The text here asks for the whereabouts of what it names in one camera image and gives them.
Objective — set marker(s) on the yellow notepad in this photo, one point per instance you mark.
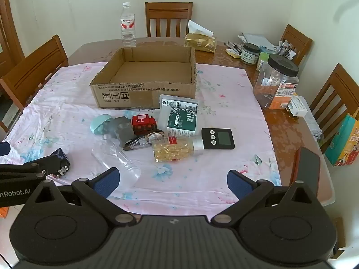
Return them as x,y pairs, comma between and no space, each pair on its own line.
232,53

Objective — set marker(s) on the correction tape dispenser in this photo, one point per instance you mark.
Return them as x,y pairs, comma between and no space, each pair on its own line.
140,144

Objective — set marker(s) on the white leaflets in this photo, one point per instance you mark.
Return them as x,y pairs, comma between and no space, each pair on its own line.
314,126

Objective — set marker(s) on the wooden dining chair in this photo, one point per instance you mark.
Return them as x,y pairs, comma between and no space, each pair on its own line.
339,89
297,39
168,8
36,64

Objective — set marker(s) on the small bottle with green lid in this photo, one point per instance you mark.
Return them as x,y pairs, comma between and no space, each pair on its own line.
262,60

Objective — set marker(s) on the orange bag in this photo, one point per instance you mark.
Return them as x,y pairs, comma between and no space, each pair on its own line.
2,212

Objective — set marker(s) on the gold tissue pack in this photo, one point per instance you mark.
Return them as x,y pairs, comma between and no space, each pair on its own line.
200,43

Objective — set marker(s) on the curved wooden frame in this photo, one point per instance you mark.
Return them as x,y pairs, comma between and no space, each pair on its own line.
11,28

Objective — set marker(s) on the clear bottle with teal cap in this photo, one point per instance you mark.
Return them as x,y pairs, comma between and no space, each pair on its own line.
117,157

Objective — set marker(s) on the green and white swab box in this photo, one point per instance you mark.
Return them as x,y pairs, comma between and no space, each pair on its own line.
179,123

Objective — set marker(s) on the colourful cardboard box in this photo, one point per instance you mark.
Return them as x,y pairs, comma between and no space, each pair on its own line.
342,143

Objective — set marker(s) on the bundle of pens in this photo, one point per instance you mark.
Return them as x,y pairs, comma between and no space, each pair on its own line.
234,46

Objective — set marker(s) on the black digital timer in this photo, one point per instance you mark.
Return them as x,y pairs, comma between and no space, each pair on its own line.
221,138

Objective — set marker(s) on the large clear jar black lid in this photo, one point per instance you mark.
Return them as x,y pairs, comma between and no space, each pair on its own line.
274,89

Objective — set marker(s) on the clear water bottle red label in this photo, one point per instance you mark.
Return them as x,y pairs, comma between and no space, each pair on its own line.
128,25

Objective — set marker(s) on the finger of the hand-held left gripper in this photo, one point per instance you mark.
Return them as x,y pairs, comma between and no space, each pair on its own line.
4,148
60,157

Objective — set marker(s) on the small jar with dark lid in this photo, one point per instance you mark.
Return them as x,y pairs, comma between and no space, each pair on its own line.
250,56

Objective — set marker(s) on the smartphone with red case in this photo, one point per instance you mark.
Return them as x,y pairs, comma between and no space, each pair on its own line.
308,168

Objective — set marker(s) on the stack of papers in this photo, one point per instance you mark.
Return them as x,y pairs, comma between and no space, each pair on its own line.
258,40

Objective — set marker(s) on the grey elephant toy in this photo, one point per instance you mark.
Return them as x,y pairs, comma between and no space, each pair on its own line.
123,130

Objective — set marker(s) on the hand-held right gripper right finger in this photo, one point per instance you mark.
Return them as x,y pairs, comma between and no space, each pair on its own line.
238,183

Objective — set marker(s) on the small white boxes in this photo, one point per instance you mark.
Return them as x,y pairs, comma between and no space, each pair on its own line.
298,108

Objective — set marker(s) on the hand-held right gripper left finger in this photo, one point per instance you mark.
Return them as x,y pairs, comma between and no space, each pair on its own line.
108,183

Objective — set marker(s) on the pink floral tablecloth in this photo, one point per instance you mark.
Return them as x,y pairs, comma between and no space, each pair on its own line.
224,117

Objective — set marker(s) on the cluttered pen holder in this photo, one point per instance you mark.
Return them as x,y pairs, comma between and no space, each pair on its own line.
284,50

